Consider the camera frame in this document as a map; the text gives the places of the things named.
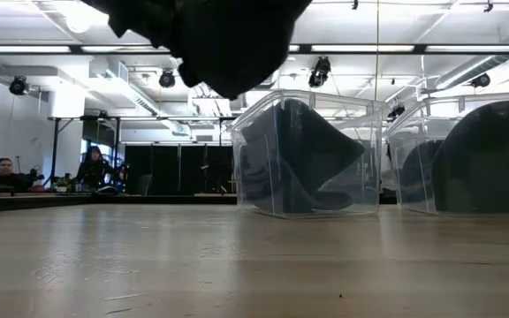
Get thin hanging cable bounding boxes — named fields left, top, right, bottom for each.
left=374, top=0, right=381, bottom=103

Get black ceiling spotlight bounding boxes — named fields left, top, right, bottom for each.
left=158, top=68, right=177, bottom=89
left=308, top=56, right=331, bottom=88
left=386, top=103, right=406, bottom=123
left=470, top=72, right=492, bottom=88
left=9, top=75, right=29, bottom=96

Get dark green cap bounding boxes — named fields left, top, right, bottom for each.
left=399, top=100, right=509, bottom=214

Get grey ceiling duct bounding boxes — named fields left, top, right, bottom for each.
left=435, top=19, right=509, bottom=92

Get black room partition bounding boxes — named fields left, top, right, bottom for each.
left=124, top=144, right=234, bottom=196

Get black metal table frame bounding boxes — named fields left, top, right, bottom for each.
left=0, top=193, right=399, bottom=215

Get person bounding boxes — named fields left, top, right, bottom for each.
left=0, top=157, right=39, bottom=194
left=76, top=145, right=121, bottom=194

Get washed dark grey cap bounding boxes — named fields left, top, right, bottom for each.
left=80, top=0, right=314, bottom=101

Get black overhead frame bar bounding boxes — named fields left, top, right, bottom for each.
left=0, top=42, right=509, bottom=56

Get small distant plant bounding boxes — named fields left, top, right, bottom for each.
left=55, top=174, right=77, bottom=194

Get dark blue cap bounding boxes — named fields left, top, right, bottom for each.
left=239, top=97, right=366, bottom=214

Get clear plastic bin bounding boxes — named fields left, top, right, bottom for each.
left=384, top=91, right=509, bottom=217
left=230, top=89, right=386, bottom=220

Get black room stand frame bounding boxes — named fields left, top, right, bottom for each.
left=47, top=115, right=238, bottom=189

